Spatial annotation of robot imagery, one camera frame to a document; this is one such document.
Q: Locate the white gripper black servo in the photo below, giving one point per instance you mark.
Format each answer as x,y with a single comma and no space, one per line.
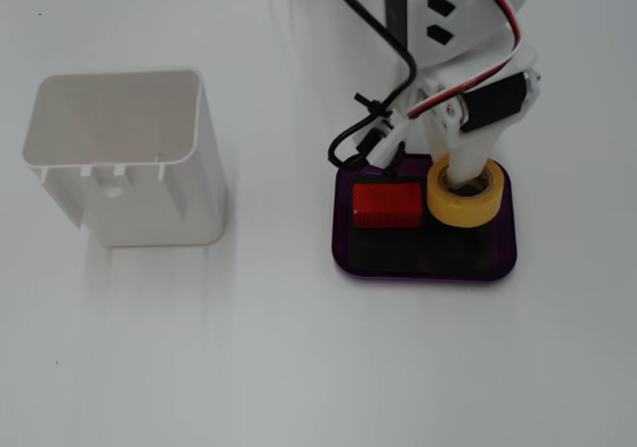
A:
490,105

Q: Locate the yellow masking tape roll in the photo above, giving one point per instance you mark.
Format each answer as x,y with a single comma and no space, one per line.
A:
463,213

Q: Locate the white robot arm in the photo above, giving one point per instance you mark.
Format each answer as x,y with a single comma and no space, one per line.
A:
473,19

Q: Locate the white plastic box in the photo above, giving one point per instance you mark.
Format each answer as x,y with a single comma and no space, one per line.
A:
149,198

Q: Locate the red studded block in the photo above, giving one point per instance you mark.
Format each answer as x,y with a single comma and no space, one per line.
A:
388,205

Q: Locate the black tray mat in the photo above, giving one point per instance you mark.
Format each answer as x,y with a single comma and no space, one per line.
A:
423,253

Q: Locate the purple metal tray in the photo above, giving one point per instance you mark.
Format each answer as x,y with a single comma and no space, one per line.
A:
341,248

